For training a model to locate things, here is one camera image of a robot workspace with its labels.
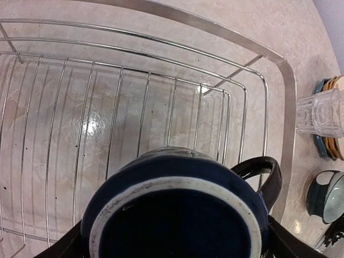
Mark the blue dotted plate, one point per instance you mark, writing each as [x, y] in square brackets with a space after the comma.
[319, 143]

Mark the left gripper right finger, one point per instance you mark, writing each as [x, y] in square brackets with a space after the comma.
[282, 243]

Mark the dark blue mug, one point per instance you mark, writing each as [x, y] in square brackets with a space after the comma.
[177, 202]

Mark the clear glass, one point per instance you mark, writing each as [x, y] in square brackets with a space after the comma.
[321, 114]

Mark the navy white bowl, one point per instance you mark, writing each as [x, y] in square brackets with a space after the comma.
[315, 198]

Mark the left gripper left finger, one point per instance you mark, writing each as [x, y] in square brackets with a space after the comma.
[75, 243]

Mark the wire dish rack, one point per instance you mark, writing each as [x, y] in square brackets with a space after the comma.
[88, 86]

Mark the cream bird pattern plate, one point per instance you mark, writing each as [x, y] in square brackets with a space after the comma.
[339, 84]

